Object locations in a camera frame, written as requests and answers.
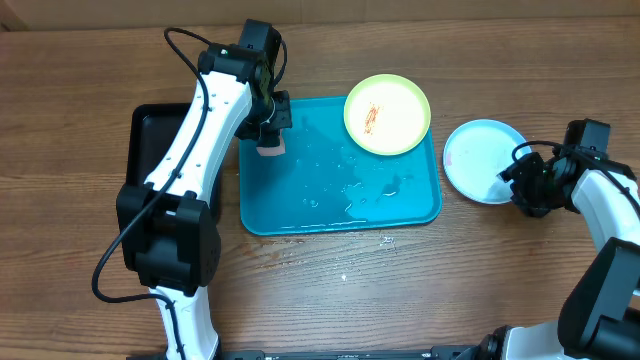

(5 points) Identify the light blue plate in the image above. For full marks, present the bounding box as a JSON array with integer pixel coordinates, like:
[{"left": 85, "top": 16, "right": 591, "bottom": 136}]
[{"left": 443, "top": 119, "right": 526, "bottom": 205}]

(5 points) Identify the yellow-green plate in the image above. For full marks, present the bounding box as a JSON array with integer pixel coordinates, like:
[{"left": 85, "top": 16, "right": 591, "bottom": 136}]
[{"left": 343, "top": 74, "right": 432, "bottom": 156}]

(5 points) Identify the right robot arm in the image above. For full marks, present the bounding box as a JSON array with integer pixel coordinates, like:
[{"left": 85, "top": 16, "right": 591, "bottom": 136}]
[{"left": 461, "top": 149, "right": 639, "bottom": 359}]

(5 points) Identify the green and pink sponge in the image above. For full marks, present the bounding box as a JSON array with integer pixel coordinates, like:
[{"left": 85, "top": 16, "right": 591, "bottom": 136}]
[{"left": 256, "top": 136, "right": 286, "bottom": 157}]

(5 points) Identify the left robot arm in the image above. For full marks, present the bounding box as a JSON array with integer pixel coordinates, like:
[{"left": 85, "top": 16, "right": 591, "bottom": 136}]
[{"left": 112, "top": 40, "right": 292, "bottom": 359}]

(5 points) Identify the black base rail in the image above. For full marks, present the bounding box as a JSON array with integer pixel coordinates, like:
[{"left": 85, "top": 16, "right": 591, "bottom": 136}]
[{"left": 127, "top": 344, "right": 481, "bottom": 360}]

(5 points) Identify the teal plastic tray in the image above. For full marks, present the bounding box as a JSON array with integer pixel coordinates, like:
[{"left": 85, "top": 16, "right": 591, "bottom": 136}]
[{"left": 239, "top": 96, "right": 443, "bottom": 236}]

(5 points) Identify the black plastic tray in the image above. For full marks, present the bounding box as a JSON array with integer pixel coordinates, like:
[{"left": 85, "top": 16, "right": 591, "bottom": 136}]
[{"left": 124, "top": 103, "right": 223, "bottom": 224}]

